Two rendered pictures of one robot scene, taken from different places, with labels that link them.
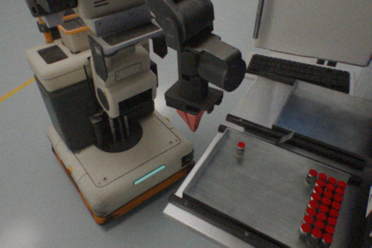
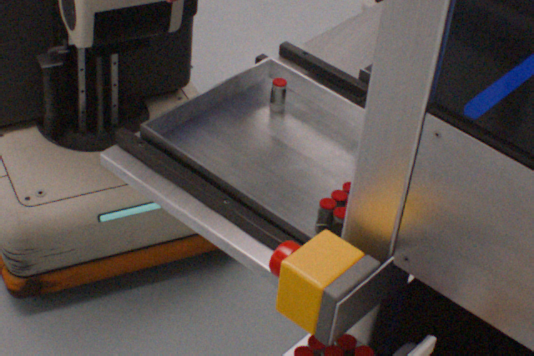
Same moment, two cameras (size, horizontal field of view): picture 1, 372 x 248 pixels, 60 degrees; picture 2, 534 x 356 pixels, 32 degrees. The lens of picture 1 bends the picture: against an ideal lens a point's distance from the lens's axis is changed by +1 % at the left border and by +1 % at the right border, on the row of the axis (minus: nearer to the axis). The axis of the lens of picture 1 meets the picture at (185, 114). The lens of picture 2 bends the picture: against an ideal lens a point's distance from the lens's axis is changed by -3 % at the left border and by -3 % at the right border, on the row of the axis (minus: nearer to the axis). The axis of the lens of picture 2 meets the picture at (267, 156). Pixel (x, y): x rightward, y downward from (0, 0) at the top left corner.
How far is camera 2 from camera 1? 0.64 m
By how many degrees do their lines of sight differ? 7
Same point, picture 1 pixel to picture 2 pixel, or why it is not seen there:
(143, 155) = not seen: hidden behind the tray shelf
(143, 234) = (98, 342)
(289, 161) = not seen: hidden behind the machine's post
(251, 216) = (251, 188)
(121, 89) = not seen: outside the picture
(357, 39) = not seen: outside the picture
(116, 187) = (59, 215)
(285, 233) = (299, 220)
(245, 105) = (330, 41)
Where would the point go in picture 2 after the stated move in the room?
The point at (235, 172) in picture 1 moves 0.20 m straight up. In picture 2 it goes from (254, 128) to (267, 3)
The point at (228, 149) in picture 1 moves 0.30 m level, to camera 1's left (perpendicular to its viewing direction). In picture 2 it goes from (260, 96) to (68, 60)
